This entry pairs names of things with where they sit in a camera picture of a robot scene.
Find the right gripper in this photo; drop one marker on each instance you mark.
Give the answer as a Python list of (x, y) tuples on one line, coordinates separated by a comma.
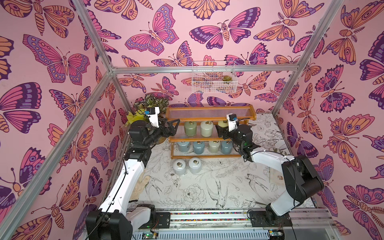
[(223, 131)]

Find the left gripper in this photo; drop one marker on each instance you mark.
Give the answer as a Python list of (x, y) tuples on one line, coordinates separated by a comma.
[(170, 132)]

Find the pale yellow-green tea canister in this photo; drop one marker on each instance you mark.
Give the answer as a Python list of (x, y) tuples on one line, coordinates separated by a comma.
[(223, 123)]

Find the cream tea canister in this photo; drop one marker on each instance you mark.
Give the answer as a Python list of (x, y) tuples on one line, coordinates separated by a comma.
[(206, 128)]

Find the sage green tea canister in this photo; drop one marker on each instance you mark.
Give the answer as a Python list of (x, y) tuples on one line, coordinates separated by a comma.
[(190, 128)]

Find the white tea canister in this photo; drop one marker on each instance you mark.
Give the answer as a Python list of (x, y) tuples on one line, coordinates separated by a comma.
[(179, 167), (195, 165)]

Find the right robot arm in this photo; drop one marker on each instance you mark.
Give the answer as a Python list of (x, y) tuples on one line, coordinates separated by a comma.
[(302, 181)]

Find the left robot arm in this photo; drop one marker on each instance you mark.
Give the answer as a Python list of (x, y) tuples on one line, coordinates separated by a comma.
[(126, 186)]

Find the blue tea canister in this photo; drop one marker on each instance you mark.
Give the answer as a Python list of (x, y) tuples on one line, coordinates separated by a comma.
[(226, 147), (199, 147), (183, 146)]

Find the pale green tea canister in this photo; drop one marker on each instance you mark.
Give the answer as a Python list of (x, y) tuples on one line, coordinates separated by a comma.
[(214, 146)]

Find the wooden three-tier shelf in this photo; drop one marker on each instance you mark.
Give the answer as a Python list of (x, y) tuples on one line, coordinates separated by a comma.
[(198, 127)]

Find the striped leaf potted plant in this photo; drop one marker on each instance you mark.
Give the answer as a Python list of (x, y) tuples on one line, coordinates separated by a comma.
[(151, 100)]

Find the small succulent in basket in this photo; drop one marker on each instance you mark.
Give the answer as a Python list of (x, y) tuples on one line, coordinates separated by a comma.
[(227, 79)]

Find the beige work glove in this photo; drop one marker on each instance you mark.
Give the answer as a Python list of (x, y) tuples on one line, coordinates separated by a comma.
[(139, 187)]

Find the beige cloth tool pouch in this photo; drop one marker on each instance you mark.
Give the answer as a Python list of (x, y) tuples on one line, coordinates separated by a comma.
[(276, 177)]

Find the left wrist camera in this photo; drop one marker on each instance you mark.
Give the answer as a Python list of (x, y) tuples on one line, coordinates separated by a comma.
[(152, 114)]

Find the white wire wall basket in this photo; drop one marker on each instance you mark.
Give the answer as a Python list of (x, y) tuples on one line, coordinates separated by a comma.
[(207, 78)]

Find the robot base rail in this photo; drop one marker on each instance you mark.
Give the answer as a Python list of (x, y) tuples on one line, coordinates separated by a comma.
[(238, 224)]

